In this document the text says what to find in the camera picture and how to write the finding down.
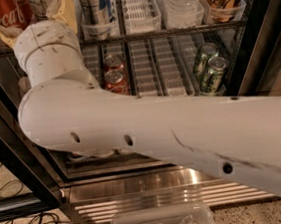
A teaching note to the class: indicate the white shelf tray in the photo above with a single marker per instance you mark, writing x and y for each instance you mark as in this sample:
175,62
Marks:
141,16
173,76
143,66

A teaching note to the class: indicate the silver blue tall can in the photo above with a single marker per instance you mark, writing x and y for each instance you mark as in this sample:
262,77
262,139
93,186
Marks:
97,11

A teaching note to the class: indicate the red Coke can front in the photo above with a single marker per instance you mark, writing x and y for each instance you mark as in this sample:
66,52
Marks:
116,82

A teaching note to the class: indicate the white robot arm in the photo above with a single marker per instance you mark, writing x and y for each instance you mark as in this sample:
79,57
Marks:
237,139

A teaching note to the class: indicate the red Coke can rear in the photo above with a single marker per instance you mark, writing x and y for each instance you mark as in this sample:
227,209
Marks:
114,62

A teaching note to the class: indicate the clear plastic bin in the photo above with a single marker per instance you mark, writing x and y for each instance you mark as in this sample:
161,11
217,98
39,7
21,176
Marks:
186,213

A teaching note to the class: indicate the green can rear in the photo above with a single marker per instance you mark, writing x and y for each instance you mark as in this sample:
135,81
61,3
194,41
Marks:
204,53

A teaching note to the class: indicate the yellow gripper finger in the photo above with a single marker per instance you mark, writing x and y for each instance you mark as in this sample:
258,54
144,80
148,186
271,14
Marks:
9,35
63,11

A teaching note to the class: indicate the stainless steel fridge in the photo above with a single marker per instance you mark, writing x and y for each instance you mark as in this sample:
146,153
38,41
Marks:
94,185

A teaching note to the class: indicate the red Coca-Cola can top shelf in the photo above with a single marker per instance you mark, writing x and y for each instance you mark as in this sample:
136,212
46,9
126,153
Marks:
16,13

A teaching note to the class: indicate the white green 7up can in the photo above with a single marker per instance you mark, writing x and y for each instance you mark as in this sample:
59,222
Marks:
39,8

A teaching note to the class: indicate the clear water bottle top shelf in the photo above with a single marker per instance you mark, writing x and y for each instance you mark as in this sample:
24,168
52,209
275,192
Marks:
180,14

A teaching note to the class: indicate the red coke can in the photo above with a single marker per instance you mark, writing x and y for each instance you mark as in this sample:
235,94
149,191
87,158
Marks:
114,62
116,82

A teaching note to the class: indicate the green can front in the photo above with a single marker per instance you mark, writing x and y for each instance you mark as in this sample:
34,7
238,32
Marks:
213,75

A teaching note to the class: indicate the white top shelf tray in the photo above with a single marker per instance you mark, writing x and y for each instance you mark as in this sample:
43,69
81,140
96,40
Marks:
141,16

